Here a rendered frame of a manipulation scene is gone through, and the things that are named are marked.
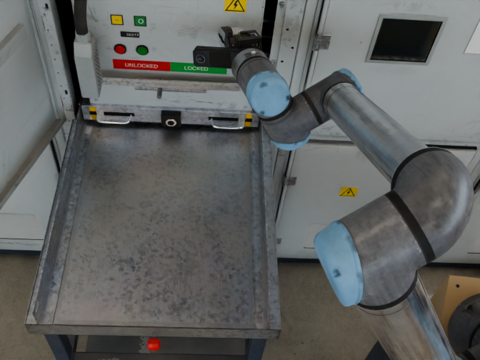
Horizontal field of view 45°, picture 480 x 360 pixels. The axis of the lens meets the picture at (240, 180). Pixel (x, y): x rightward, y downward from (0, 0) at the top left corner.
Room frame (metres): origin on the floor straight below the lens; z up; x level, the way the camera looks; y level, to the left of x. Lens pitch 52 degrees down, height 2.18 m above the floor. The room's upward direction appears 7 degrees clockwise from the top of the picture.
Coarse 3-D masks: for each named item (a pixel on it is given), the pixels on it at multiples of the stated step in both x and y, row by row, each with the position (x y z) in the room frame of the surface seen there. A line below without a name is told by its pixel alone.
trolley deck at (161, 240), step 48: (96, 144) 1.11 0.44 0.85; (144, 144) 1.13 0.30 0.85; (192, 144) 1.16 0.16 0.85; (240, 144) 1.18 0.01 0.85; (96, 192) 0.94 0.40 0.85; (144, 192) 0.96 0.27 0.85; (192, 192) 0.98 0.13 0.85; (240, 192) 1.00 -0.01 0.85; (48, 240) 0.76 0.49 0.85; (96, 240) 0.78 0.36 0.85; (144, 240) 0.80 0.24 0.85; (192, 240) 0.82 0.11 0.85; (240, 240) 0.83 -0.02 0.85; (96, 288) 0.64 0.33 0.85; (144, 288) 0.66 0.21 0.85; (192, 288) 0.68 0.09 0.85; (240, 288) 0.69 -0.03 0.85; (192, 336) 0.57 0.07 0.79; (240, 336) 0.58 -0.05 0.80
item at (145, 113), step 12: (84, 108) 1.19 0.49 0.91; (108, 108) 1.20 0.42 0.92; (120, 108) 1.20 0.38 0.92; (132, 108) 1.21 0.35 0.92; (144, 108) 1.21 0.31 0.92; (156, 108) 1.22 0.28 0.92; (168, 108) 1.22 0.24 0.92; (180, 108) 1.23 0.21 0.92; (192, 108) 1.24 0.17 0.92; (120, 120) 1.20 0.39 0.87; (132, 120) 1.21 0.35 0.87; (144, 120) 1.21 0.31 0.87; (156, 120) 1.21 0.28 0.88; (192, 120) 1.22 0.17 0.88; (204, 120) 1.23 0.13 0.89; (216, 120) 1.23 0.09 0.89; (228, 120) 1.24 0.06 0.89; (252, 120) 1.24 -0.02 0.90
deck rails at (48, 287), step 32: (256, 128) 1.25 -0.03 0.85; (256, 160) 1.12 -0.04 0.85; (64, 192) 0.90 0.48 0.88; (256, 192) 1.00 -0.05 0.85; (64, 224) 0.82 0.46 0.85; (256, 224) 0.89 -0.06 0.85; (64, 256) 0.72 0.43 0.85; (256, 256) 0.79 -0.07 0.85; (256, 288) 0.69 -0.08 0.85; (256, 320) 0.61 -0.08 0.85
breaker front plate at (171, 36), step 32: (96, 0) 1.21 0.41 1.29; (128, 0) 1.22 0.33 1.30; (160, 0) 1.23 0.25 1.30; (192, 0) 1.24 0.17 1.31; (224, 0) 1.24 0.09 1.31; (256, 0) 1.25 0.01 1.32; (96, 32) 1.21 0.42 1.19; (160, 32) 1.23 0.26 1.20; (192, 32) 1.24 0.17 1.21; (128, 96) 1.22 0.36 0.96; (192, 96) 1.24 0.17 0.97; (224, 96) 1.25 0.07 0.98
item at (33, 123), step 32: (0, 0) 1.11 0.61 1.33; (32, 0) 1.18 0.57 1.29; (0, 32) 1.08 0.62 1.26; (32, 32) 1.19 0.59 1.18; (0, 64) 1.03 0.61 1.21; (32, 64) 1.16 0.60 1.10; (0, 96) 1.01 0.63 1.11; (32, 96) 1.12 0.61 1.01; (0, 128) 0.98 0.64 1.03; (32, 128) 1.09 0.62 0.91; (0, 160) 0.94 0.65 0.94; (32, 160) 1.01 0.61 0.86; (0, 192) 0.90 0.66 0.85
